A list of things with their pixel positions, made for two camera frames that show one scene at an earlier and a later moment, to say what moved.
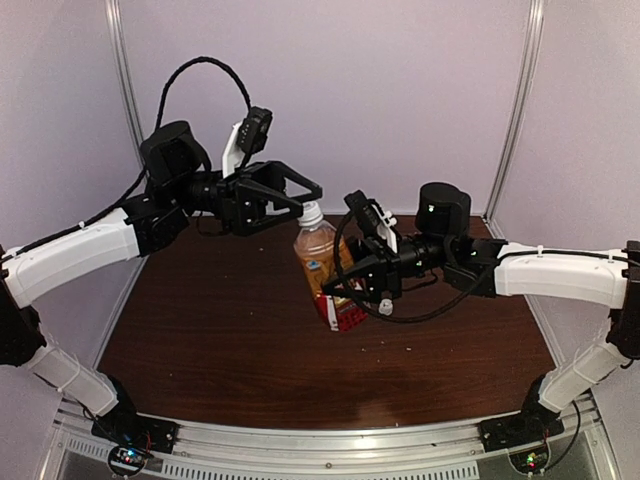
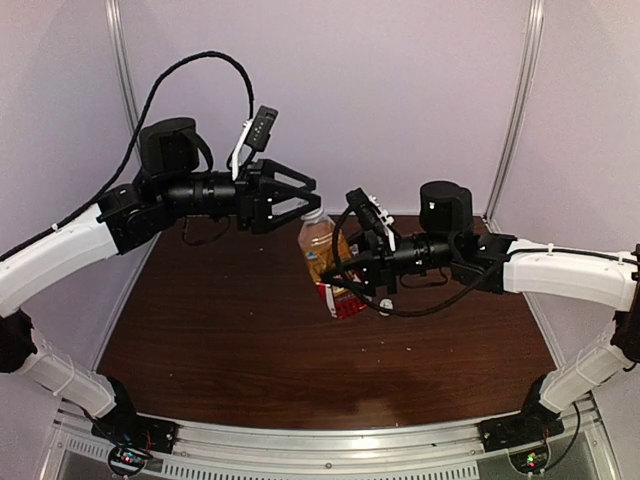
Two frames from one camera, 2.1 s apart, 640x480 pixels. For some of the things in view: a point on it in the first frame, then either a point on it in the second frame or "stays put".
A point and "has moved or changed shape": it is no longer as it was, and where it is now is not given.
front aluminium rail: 455,450 stays put
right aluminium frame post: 535,16 stays put
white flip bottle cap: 386,306 stays put
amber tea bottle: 318,261 has moved or changed shape
